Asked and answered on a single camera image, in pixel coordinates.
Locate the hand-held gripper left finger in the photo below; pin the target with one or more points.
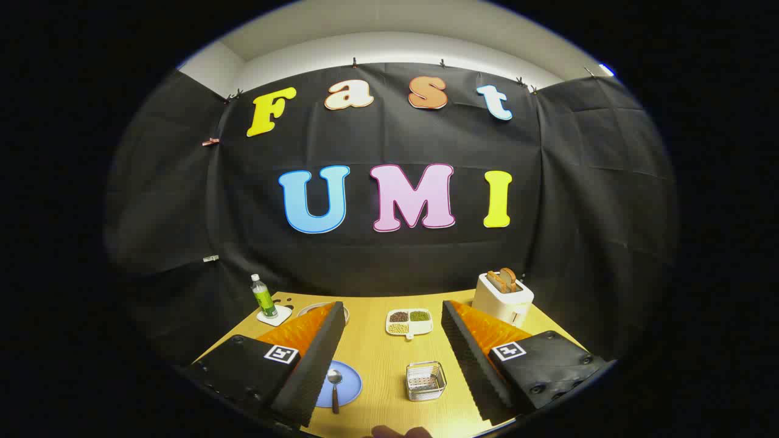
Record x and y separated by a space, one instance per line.
316 365

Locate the white divided dish of beans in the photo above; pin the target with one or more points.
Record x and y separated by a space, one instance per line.
420 329

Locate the brown toast slice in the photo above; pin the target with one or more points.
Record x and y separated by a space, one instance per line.
494 281
509 278

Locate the white plate of food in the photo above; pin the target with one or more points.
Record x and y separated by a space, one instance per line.
307 310

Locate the steel drainer basket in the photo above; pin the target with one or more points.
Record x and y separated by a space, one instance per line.
426 390

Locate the white toaster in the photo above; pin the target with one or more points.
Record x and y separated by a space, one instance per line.
499 302

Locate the green plastic bottle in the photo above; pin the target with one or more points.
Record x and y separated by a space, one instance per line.
265 301

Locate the blue plate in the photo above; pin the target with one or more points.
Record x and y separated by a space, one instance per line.
351 384

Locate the white square coaster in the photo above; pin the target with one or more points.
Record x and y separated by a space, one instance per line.
282 318

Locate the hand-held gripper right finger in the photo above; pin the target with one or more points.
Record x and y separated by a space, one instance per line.
468 359

